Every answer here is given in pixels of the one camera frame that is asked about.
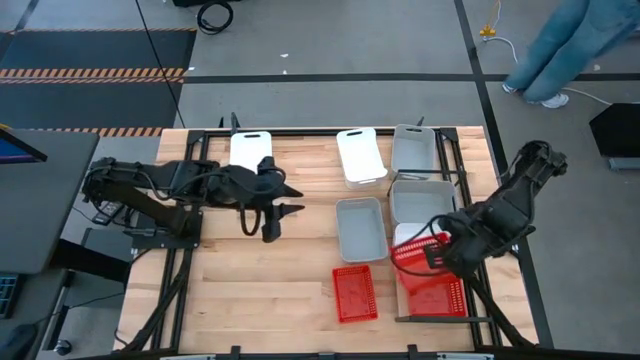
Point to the black hazard striped floor mat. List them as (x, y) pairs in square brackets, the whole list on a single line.
[(75, 100)]

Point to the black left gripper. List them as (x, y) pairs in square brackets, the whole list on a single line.
[(265, 190)]

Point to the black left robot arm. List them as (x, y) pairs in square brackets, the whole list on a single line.
[(150, 180)]

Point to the red perforated plastic basket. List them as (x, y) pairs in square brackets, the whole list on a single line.
[(440, 300), (355, 295), (412, 260)]

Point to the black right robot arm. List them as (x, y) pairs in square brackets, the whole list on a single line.
[(520, 190)]

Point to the person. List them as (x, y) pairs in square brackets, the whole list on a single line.
[(560, 45)]

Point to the grey plastic basket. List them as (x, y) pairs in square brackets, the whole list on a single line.
[(361, 232), (422, 200), (412, 152)]

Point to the black box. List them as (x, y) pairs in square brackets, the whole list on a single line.
[(617, 130)]

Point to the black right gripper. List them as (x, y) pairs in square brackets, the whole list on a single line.
[(465, 247)]

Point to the black aluminium table frame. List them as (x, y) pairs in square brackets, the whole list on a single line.
[(197, 210)]

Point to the grey desk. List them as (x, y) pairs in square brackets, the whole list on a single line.
[(45, 200)]

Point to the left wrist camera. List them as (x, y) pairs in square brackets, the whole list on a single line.
[(272, 230)]

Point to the black monitor with blue screen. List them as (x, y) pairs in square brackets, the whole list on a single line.
[(15, 147)]

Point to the black keyboard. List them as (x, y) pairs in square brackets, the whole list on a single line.
[(7, 295)]

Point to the yellow plug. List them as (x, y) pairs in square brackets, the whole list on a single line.
[(487, 31)]

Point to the white plastic basket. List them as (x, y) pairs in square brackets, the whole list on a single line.
[(360, 157), (407, 232), (247, 150)]

